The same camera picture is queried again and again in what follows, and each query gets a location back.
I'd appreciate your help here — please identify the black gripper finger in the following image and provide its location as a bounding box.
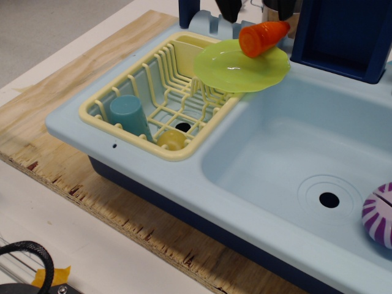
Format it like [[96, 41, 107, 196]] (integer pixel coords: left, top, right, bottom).
[[276, 0, 303, 21], [215, 0, 243, 23]]

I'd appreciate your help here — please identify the orange toy carrot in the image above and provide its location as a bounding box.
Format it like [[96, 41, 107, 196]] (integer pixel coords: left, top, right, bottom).
[[239, 21, 290, 58]]

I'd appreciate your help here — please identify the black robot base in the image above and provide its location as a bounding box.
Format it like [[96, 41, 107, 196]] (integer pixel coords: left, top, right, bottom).
[[1, 284, 80, 294]]

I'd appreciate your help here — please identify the lime green plastic plate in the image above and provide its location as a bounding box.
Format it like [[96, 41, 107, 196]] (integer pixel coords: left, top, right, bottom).
[[194, 40, 290, 93]]

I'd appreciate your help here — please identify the steel pot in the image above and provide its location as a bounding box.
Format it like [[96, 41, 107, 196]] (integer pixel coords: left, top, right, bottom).
[[251, 0, 300, 39]]

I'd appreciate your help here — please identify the cream plastic dish rack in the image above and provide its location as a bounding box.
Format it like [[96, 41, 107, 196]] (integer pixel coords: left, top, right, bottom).
[[78, 32, 242, 161]]

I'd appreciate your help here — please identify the yellow plastic cup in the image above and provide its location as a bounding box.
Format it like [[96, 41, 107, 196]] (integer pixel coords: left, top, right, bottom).
[[157, 130, 186, 151]]

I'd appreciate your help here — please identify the teal plastic cup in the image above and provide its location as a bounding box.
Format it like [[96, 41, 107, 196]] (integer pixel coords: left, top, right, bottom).
[[109, 95, 153, 141]]

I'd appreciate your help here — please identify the light blue toy sink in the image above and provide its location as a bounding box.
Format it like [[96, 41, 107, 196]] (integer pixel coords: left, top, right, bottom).
[[45, 10, 392, 294]]

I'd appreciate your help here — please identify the purple striped toy ball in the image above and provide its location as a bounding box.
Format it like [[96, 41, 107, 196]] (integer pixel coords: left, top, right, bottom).
[[361, 183, 391, 249]]

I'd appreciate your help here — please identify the plywood board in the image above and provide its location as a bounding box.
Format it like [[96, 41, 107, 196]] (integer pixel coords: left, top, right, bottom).
[[1, 5, 300, 293]]

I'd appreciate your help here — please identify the yellow tape piece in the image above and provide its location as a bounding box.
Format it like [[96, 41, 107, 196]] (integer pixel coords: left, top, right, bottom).
[[31, 266, 71, 288]]

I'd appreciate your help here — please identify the dark blue corner post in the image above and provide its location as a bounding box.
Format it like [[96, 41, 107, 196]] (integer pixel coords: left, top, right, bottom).
[[178, 0, 200, 29]]

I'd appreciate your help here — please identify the black braided cable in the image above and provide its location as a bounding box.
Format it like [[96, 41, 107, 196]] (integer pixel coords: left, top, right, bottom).
[[0, 241, 55, 294]]

